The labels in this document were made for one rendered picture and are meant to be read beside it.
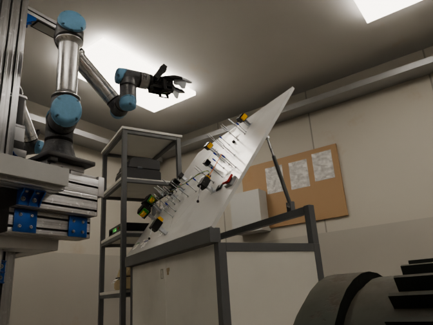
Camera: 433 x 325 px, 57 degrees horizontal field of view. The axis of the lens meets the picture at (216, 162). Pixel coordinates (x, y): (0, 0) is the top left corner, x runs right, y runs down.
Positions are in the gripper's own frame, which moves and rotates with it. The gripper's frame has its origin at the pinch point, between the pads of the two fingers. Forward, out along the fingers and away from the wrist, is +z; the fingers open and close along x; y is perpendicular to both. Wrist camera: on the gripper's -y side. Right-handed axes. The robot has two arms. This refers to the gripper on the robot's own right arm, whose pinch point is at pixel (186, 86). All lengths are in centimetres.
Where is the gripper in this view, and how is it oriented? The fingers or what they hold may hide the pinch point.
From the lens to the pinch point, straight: 202.5
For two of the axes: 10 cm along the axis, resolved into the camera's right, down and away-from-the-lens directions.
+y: 1.3, 9.0, -4.3
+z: 8.8, 1.0, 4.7
